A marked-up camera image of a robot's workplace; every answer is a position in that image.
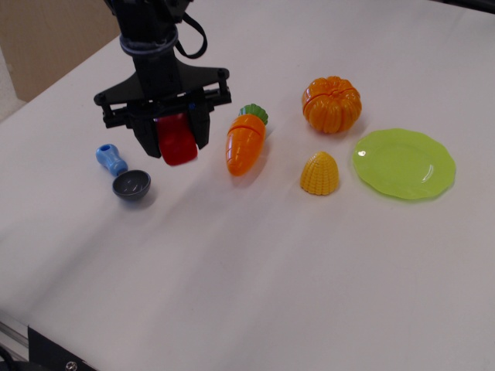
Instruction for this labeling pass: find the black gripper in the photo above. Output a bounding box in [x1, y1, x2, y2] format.
[94, 34, 231, 158]

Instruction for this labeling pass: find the red white toy sushi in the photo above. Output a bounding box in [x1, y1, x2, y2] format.
[156, 113, 198, 166]

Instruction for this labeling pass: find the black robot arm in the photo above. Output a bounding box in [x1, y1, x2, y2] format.
[94, 1, 231, 165]

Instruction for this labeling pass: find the green plastic plate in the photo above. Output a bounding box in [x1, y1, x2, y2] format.
[352, 128, 456, 200]

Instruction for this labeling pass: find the blue grey toy scoop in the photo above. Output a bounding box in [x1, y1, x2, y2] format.
[95, 144, 151, 201]

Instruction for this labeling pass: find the orange toy carrot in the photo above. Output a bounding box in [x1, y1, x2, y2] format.
[225, 104, 268, 176]

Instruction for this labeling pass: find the yellow toy corn piece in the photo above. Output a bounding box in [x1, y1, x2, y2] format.
[299, 151, 340, 196]

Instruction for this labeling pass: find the orange toy pumpkin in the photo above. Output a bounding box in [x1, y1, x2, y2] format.
[302, 76, 362, 134]

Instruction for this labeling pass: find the black corner bracket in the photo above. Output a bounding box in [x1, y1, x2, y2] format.
[28, 327, 96, 371]

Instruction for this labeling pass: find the aluminium frame rail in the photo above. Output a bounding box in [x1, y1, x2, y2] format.
[1, 311, 29, 353]

